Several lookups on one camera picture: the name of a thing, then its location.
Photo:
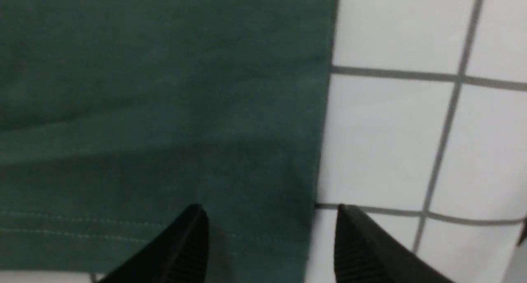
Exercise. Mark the white grid-patterned tablecloth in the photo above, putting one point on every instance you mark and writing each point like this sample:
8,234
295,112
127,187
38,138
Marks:
425,131

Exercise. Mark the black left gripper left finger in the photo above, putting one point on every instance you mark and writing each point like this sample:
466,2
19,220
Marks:
179,254

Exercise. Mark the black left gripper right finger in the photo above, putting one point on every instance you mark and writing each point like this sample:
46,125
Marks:
365,253

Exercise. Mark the green long-sleeved shirt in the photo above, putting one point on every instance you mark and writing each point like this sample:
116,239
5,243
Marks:
118,114

